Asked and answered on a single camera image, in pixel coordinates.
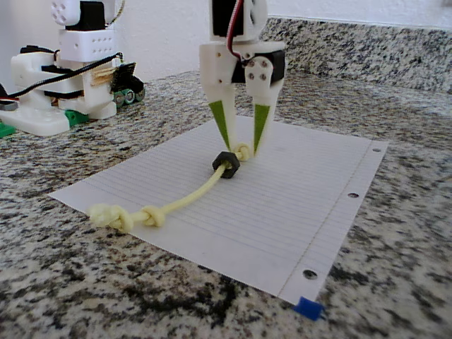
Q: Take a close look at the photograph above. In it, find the granite backsplash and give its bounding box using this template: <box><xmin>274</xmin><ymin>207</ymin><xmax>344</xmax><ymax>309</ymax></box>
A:
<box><xmin>259</xmin><ymin>16</ymin><xmax>452</xmax><ymax>93</ymax></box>

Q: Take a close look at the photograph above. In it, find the pale yellow knotted rope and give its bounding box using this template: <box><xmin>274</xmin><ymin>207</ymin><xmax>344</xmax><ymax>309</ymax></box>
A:
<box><xmin>87</xmin><ymin>143</ymin><xmax>252</xmax><ymax>234</ymax></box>

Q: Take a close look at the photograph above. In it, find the red white black servo wire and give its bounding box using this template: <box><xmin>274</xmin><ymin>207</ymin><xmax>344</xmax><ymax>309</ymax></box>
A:
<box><xmin>225</xmin><ymin>0</ymin><xmax>248</xmax><ymax>63</ymax></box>

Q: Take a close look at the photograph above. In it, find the lined paper sheet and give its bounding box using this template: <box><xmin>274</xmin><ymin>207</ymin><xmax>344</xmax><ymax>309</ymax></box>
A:
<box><xmin>48</xmin><ymin>114</ymin><xmax>390</xmax><ymax>305</ymax></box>

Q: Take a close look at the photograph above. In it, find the blue tape piece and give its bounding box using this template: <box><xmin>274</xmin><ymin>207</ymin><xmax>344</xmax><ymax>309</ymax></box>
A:
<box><xmin>292</xmin><ymin>296</ymin><xmax>326</xmax><ymax>321</ymax></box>

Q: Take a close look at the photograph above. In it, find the wooden shim stack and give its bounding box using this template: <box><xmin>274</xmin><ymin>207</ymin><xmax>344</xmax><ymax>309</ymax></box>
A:
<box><xmin>90</xmin><ymin>69</ymin><xmax>116</xmax><ymax>88</ymax></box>

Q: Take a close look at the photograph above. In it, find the black hex nut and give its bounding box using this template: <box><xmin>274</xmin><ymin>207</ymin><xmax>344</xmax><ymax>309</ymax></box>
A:
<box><xmin>212</xmin><ymin>150</ymin><xmax>242</xmax><ymax>179</ymax></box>

